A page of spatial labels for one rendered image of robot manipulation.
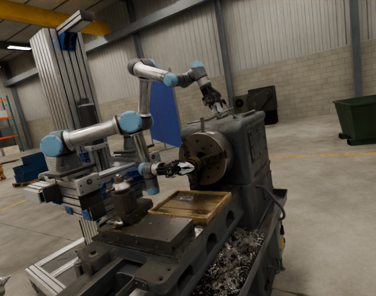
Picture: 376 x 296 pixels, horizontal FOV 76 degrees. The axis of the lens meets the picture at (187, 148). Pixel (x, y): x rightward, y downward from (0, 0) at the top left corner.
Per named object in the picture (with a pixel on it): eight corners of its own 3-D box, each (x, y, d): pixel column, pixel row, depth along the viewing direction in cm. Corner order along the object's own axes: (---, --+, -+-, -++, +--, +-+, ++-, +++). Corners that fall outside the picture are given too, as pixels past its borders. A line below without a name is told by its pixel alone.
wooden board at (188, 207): (178, 195, 152) (177, 189, 151) (232, 198, 133) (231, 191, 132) (147, 218, 127) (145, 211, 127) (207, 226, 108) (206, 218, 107)
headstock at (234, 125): (219, 159, 222) (212, 117, 215) (272, 157, 196) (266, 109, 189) (185, 183, 173) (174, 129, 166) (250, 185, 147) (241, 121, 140)
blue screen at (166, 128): (144, 146, 1013) (131, 89, 971) (162, 142, 1039) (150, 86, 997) (172, 162, 630) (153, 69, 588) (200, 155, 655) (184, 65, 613)
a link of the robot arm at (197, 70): (193, 66, 152) (203, 59, 147) (200, 82, 152) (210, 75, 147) (185, 66, 146) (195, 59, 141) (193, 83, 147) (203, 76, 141)
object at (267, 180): (232, 244, 237) (219, 159, 222) (284, 253, 211) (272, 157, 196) (205, 289, 188) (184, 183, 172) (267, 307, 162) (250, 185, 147)
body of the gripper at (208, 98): (205, 107, 145) (196, 88, 144) (211, 106, 152) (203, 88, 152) (215, 101, 140) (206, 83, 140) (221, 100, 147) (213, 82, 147)
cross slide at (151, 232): (121, 218, 119) (118, 209, 118) (195, 229, 96) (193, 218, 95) (92, 236, 105) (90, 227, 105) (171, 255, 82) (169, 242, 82)
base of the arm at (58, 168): (51, 171, 147) (47, 155, 145) (75, 164, 158) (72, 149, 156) (63, 172, 137) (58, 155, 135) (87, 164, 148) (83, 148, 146)
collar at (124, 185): (121, 184, 106) (119, 178, 106) (134, 185, 102) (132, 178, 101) (107, 192, 100) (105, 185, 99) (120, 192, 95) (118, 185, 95)
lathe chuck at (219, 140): (188, 176, 162) (183, 129, 154) (232, 182, 145) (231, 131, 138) (180, 181, 154) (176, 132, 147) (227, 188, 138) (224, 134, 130)
